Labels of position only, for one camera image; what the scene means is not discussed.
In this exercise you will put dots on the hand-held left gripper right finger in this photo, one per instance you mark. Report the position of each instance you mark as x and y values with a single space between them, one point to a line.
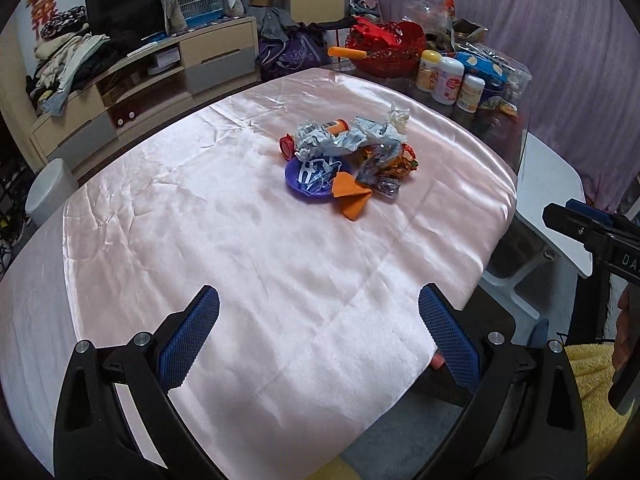
447 335

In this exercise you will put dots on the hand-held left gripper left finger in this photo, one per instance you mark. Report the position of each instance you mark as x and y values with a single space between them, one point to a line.
192 327

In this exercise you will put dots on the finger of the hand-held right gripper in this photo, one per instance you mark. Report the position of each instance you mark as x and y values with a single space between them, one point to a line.
585 207
575 225

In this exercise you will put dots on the silver wrapper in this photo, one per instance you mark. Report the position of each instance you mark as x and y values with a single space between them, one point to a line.
377 180

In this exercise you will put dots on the purple plastic bowl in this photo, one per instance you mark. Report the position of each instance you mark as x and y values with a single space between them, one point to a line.
300 190

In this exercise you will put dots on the orange tube with red cap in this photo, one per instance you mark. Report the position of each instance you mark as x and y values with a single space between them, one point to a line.
337 126

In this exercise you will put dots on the person's right hand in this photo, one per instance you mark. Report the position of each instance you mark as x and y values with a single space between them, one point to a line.
629 325

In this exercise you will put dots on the white side table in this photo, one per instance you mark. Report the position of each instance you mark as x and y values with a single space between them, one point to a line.
550 195

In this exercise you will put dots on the pink satin tablecloth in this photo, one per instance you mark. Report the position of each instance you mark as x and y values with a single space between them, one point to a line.
250 260

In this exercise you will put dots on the glass coffee table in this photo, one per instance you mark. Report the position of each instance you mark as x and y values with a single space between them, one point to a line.
500 130

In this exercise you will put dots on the grey rug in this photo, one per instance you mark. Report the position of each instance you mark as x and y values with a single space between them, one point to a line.
400 440

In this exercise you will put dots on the small orange packet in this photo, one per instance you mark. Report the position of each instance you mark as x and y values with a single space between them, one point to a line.
507 107

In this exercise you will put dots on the yellow fluffy blanket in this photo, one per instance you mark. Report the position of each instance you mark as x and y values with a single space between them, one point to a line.
590 385

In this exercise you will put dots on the blue cookie tin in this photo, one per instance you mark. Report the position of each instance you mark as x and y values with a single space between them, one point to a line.
494 91

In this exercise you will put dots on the purple curtain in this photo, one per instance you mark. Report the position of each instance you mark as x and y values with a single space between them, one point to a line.
550 60

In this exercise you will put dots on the clear plastic box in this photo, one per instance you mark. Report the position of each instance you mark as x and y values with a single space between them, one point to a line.
512 72

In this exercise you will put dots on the small white bottle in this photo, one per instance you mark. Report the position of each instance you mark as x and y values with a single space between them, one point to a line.
470 95

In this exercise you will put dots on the orange cloth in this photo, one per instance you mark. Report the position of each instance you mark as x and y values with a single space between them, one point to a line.
352 197

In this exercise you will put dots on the blue spotted snack bag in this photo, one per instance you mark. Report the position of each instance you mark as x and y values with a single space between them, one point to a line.
477 64

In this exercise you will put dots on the orange snack wrapper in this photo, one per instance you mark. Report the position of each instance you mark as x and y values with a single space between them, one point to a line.
406 160

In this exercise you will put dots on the white bottle with pink label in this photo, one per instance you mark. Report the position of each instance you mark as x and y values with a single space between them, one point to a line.
447 82

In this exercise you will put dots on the crumpled light blue face mask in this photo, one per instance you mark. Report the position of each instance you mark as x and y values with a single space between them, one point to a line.
320 141
375 132
315 175

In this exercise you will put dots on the white cylindrical stool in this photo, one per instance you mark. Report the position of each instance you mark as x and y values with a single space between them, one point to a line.
50 190

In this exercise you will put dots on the red round lid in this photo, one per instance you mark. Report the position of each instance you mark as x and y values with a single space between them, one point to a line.
287 146

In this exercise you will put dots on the crumpled white plastic wrap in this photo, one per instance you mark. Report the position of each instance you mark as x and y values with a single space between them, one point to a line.
399 117

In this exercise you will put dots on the white bottle with yellow label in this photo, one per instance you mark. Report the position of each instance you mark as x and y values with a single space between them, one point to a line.
426 72

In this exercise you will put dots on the pile of snack packets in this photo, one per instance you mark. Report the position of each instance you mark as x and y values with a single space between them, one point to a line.
440 20

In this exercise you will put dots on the red plastic basket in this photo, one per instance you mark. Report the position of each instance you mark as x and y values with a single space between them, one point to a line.
387 55

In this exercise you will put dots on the beige television cabinet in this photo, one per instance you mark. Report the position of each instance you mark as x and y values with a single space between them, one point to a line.
150 80

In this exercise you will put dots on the purple bag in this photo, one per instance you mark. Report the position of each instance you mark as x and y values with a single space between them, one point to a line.
292 57

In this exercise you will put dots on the pile of clothes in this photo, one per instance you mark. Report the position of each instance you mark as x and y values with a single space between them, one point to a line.
70 65

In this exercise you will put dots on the grey clothes heap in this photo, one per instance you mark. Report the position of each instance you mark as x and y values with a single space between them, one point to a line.
272 22

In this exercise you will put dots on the blue and white bird cage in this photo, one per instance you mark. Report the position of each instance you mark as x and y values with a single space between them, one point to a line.
202 2

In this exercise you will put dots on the white blue pet cage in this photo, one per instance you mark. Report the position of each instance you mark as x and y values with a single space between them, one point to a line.
172 2

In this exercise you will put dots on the black television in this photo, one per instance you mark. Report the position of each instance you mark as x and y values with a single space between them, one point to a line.
125 5

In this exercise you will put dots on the black spotted cushion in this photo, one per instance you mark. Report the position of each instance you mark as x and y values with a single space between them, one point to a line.
62 21

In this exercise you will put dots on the red wall decoration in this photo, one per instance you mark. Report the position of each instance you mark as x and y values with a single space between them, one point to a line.
42 5

